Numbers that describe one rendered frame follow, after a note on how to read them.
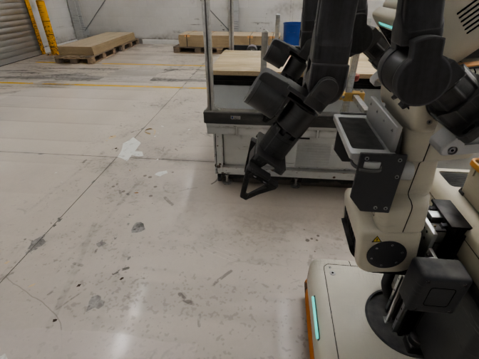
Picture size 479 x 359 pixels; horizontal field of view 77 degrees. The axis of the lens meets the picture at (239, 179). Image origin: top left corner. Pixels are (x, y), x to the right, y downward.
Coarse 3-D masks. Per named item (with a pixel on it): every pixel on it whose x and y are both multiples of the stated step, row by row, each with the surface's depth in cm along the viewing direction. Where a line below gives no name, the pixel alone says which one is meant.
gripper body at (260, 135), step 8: (272, 128) 55; (280, 128) 54; (256, 136) 62; (264, 136) 57; (272, 136) 55; (280, 136) 54; (288, 136) 54; (256, 144) 58; (264, 144) 56; (272, 144) 55; (280, 144) 55; (288, 144) 55; (256, 152) 54; (264, 152) 56; (272, 152) 56; (280, 152) 56; (256, 160) 55; (264, 160) 54; (272, 160) 55; (280, 160) 57; (280, 168) 55
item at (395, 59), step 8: (400, 48) 49; (408, 48) 47; (392, 56) 49; (400, 56) 47; (384, 64) 50; (392, 64) 47; (400, 64) 45; (456, 64) 44; (384, 72) 50; (392, 72) 47; (456, 72) 45; (464, 72) 45; (384, 80) 50; (456, 80) 46; (392, 88) 47; (448, 88) 46; (392, 96) 53; (400, 104) 49
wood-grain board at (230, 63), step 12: (228, 60) 221; (240, 60) 221; (252, 60) 221; (288, 60) 221; (360, 60) 221; (216, 72) 194; (228, 72) 194; (240, 72) 193; (252, 72) 192; (360, 72) 190; (372, 72) 190
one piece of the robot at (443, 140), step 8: (432, 136) 55; (440, 136) 54; (448, 136) 52; (432, 144) 55; (440, 144) 53; (448, 144) 51; (456, 144) 51; (464, 144) 51; (472, 144) 51; (440, 152) 52; (448, 152) 53; (456, 152) 52; (464, 152) 52; (472, 152) 52
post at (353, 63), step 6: (354, 60) 165; (354, 66) 167; (354, 72) 169; (348, 78) 171; (354, 78) 170; (348, 84) 172; (348, 90) 174; (348, 102) 178; (342, 108) 181; (348, 108) 180
